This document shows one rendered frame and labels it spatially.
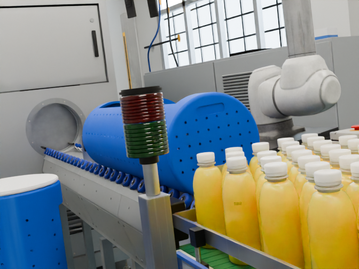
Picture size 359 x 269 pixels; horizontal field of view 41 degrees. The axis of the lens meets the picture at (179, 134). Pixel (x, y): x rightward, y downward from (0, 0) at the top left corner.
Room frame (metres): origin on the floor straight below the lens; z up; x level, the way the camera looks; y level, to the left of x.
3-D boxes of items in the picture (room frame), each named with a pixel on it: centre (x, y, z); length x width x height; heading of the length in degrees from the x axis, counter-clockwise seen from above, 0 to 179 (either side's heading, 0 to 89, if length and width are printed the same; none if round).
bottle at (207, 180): (1.04, -0.05, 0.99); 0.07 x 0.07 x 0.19
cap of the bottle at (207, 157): (1.04, -0.05, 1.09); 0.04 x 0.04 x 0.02
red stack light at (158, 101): (0.71, 0.05, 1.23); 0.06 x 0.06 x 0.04
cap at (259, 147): (1.10, -0.18, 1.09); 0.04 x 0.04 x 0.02
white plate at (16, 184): (1.39, 0.51, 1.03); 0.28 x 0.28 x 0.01
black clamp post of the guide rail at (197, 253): (0.91, -0.01, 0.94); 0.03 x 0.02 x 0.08; 25
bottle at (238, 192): (0.93, -0.10, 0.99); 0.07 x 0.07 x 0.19
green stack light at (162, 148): (0.71, 0.05, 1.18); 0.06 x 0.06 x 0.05
